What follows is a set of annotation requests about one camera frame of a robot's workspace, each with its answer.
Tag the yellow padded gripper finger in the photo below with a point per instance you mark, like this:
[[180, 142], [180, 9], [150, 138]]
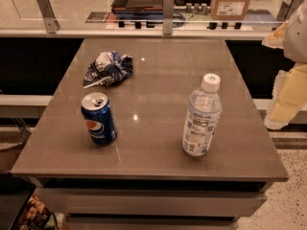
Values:
[[289, 94], [276, 39]]

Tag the blue chip bag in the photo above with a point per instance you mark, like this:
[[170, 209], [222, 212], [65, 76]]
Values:
[[109, 68]]

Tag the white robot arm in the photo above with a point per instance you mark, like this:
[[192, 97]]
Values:
[[295, 41]]

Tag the snack bag in lower bin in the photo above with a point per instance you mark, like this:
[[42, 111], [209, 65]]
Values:
[[36, 216]]

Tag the brown cardboard box with label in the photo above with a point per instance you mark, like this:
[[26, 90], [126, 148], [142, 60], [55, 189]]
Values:
[[229, 9]]

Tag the clear plastic water bottle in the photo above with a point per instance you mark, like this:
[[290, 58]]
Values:
[[203, 114]]

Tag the blue Pepsi soda can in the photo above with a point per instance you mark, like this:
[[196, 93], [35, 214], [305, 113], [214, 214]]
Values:
[[98, 118]]

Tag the right metal glass bracket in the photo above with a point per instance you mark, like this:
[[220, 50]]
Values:
[[288, 7]]

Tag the metal glass bracket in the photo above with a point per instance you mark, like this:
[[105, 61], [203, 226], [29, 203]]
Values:
[[288, 7], [50, 22], [168, 13]]

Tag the middle metal glass bracket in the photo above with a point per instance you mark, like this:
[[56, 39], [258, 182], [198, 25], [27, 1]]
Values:
[[168, 13]]

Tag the left metal glass bracket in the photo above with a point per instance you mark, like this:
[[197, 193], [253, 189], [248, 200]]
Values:
[[50, 22]]

